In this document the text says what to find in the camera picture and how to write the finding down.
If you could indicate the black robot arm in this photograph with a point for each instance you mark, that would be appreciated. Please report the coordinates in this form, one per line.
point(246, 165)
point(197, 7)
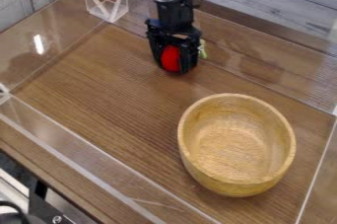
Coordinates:
point(174, 39)

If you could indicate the oval wooden bowl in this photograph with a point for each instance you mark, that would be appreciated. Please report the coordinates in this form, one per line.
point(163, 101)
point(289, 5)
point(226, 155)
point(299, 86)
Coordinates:
point(235, 144)

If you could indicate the red plush strawberry toy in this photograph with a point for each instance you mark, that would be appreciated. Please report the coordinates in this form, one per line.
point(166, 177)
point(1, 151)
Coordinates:
point(173, 62)

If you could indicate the clear acrylic tray wall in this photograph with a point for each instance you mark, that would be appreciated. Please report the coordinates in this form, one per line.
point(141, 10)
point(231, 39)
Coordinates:
point(89, 112)

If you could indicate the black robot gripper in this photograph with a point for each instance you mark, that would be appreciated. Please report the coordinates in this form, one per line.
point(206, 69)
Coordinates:
point(173, 24)

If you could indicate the black table leg clamp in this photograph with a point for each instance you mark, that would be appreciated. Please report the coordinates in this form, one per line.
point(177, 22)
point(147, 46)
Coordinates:
point(51, 208)

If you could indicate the clear acrylic corner bracket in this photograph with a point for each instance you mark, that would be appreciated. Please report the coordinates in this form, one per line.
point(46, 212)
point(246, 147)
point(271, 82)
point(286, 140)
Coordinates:
point(107, 10)

